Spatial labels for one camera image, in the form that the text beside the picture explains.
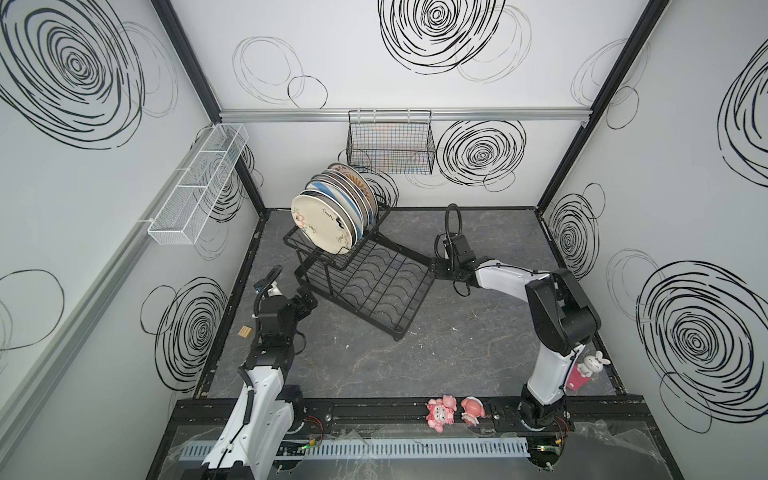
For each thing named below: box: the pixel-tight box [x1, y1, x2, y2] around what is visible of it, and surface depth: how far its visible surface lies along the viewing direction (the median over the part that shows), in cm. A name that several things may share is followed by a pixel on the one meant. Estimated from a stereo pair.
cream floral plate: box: [291, 194, 353, 255], surface depth 79 cm
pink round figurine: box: [461, 396, 486, 427], surface depth 75 cm
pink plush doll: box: [426, 395, 457, 433], surface depth 74 cm
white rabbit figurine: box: [578, 350, 611, 378], surface depth 77 cm
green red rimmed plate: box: [299, 190, 358, 254], surface depth 73 cm
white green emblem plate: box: [307, 174, 369, 234], surface depth 75 cm
